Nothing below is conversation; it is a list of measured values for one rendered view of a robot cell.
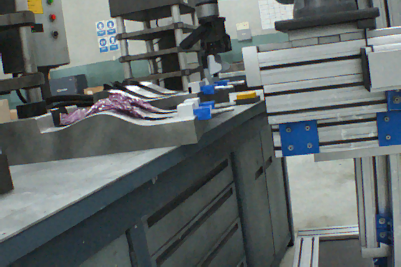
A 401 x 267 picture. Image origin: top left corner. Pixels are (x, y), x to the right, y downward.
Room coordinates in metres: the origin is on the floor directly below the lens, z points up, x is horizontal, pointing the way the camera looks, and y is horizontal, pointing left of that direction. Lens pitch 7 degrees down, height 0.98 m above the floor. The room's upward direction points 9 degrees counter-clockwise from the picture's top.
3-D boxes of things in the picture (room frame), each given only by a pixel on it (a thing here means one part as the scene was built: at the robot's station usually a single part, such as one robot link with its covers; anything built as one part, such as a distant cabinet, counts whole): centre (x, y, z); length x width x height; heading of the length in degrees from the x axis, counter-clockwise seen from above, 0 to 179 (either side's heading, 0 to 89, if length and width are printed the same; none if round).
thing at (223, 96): (1.46, 0.20, 0.87); 0.50 x 0.26 x 0.14; 66
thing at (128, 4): (6.00, 0.41, 1.03); 1.54 x 0.94 x 2.06; 167
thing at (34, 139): (1.10, 0.26, 0.86); 0.50 x 0.26 x 0.11; 83
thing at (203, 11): (1.40, -0.05, 1.13); 0.08 x 0.08 x 0.05
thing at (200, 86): (1.29, -0.03, 0.89); 0.13 x 0.05 x 0.05; 66
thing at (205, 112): (1.02, 0.00, 0.86); 0.13 x 0.05 x 0.05; 83
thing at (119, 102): (1.10, 0.26, 0.90); 0.26 x 0.18 x 0.08; 83
